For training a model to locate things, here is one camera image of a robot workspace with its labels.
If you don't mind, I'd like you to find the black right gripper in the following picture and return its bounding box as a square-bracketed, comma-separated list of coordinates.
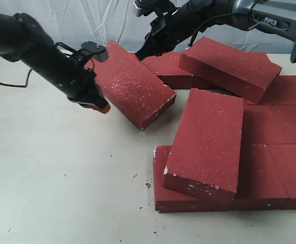
[135, 7, 196, 61]

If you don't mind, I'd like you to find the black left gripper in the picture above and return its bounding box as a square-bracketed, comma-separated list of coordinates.
[51, 52, 111, 114]

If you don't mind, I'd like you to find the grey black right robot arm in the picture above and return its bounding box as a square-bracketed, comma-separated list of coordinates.
[134, 0, 296, 64]

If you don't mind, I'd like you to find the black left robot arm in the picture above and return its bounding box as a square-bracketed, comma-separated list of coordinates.
[0, 13, 110, 114]

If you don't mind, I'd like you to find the red base brick back left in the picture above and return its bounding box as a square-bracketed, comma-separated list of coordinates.
[141, 52, 194, 89]

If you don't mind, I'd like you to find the red base brick middle right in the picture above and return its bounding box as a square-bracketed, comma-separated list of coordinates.
[242, 105, 296, 145]

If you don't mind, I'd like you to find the red base brick far right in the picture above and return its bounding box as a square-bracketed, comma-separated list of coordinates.
[259, 75, 296, 105]

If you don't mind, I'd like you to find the red base brick front left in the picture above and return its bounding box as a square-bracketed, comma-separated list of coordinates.
[153, 144, 289, 213]

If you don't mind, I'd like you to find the red base brick front right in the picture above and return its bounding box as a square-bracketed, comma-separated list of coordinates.
[267, 144, 296, 210]

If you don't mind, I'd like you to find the white backdrop cloth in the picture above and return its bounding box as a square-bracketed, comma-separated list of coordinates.
[0, 0, 293, 54]

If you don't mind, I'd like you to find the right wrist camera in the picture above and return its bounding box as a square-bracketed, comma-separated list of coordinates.
[133, 0, 176, 17]

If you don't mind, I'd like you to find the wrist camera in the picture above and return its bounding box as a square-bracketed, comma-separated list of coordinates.
[81, 41, 109, 63]
[133, 0, 176, 17]

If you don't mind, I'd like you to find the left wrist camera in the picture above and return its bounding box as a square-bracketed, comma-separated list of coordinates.
[81, 41, 109, 63]

